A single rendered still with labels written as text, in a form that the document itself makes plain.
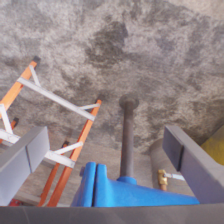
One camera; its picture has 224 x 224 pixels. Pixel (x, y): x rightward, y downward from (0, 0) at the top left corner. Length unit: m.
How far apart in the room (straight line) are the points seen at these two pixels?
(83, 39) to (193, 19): 0.55
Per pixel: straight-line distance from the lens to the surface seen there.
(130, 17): 0.86
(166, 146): 0.17
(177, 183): 1.14
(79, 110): 0.91
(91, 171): 0.49
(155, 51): 0.91
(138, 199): 0.46
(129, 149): 0.76
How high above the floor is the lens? 0.85
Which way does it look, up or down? 48 degrees down
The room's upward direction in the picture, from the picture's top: 171 degrees counter-clockwise
